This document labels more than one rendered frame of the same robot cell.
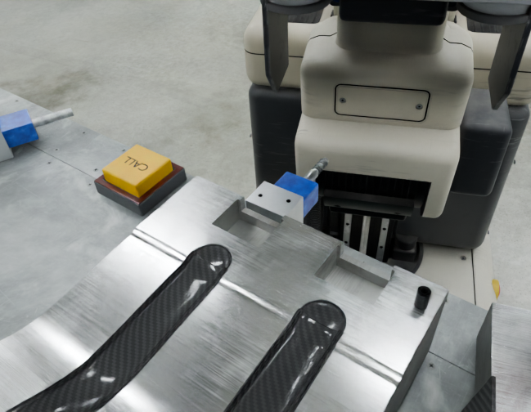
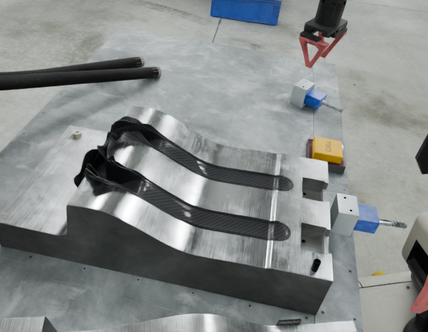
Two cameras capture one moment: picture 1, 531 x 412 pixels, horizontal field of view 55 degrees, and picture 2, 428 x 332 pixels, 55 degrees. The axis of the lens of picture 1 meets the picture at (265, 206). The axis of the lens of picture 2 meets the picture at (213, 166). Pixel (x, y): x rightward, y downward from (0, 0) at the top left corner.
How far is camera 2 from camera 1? 0.36 m
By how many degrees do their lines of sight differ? 42
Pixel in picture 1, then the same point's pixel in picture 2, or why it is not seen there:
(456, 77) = not seen: outside the picture
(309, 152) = (419, 226)
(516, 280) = not seen: outside the picture
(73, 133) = (333, 120)
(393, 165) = not seen: outside the picture
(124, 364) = (220, 177)
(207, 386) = (225, 203)
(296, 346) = (261, 228)
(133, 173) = (321, 147)
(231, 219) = (315, 187)
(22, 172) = (295, 115)
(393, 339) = (286, 261)
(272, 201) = (345, 203)
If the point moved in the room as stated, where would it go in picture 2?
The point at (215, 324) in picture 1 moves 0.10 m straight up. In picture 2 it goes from (253, 196) to (264, 148)
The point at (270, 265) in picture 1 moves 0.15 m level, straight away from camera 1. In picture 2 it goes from (295, 205) to (363, 181)
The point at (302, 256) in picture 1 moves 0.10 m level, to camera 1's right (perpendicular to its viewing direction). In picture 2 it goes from (308, 215) to (352, 264)
